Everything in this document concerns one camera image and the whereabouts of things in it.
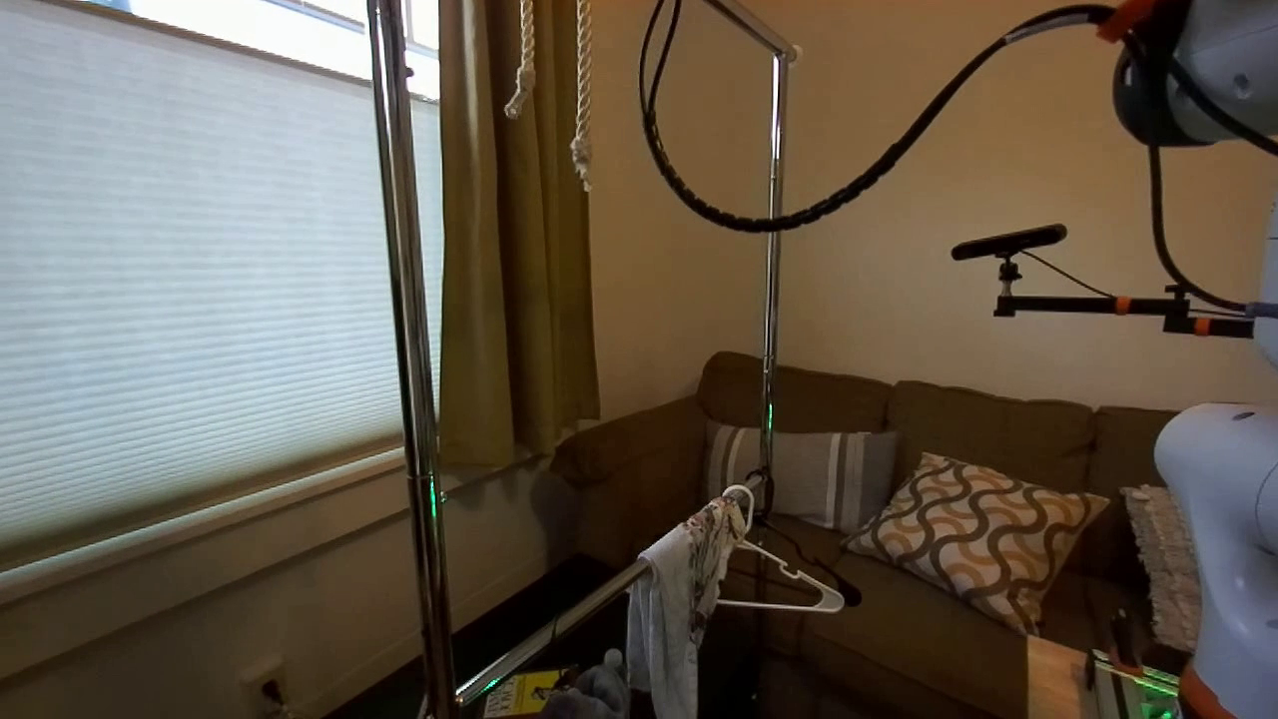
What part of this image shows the chrome rack vertical pole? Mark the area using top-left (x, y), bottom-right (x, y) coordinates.
top-left (361, 0), bottom-right (459, 719)
top-left (755, 53), bottom-right (793, 518)

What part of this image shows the olive green curtain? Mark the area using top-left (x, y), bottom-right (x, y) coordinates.
top-left (435, 0), bottom-right (601, 470)

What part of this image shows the grey white striped pillow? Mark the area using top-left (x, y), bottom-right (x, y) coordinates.
top-left (704, 421), bottom-right (902, 535)

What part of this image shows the floral white cloth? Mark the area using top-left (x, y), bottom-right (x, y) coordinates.
top-left (617, 491), bottom-right (750, 719)

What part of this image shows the white plastic clothes hanger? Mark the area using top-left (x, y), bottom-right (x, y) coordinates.
top-left (710, 481), bottom-right (851, 618)

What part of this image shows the grey crumpled cloth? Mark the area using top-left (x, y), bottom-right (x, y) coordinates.
top-left (539, 646), bottom-right (638, 719)

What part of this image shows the yellow item on floor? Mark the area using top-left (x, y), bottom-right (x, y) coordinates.
top-left (477, 666), bottom-right (566, 719)

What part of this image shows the brown fabric sofa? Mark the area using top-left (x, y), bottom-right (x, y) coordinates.
top-left (548, 349), bottom-right (1212, 719)

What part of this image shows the brown wave pattern pillow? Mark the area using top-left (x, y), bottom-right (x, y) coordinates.
top-left (842, 446), bottom-right (1118, 639)

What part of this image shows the black boom with orange clamps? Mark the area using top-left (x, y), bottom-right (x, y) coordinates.
top-left (988, 254), bottom-right (1263, 345)

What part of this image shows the white cellular window blind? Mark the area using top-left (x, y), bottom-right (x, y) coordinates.
top-left (0, 0), bottom-right (445, 553)

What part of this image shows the beige box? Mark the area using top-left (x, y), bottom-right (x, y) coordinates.
top-left (1022, 637), bottom-right (1108, 719)

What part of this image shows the white textured pillow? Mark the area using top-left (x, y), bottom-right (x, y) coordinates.
top-left (1118, 481), bottom-right (1209, 655)

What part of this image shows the chrome rack low rail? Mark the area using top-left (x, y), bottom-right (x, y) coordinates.
top-left (452, 470), bottom-right (773, 710)

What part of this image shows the chrome rack high rail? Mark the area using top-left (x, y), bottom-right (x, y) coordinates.
top-left (704, 0), bottom-right (805, 69)

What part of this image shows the black stereo camera bar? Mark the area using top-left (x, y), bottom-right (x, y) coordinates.
top-left (945, 218), bottom-right (1075, 268)

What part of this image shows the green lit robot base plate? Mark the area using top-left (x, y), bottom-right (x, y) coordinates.
top-left (1090, 642), bottom-right (1188, 710)

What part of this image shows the orange cable clamp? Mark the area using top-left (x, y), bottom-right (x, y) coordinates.
top-left (1094, 0), bottom-right (1162, 43)

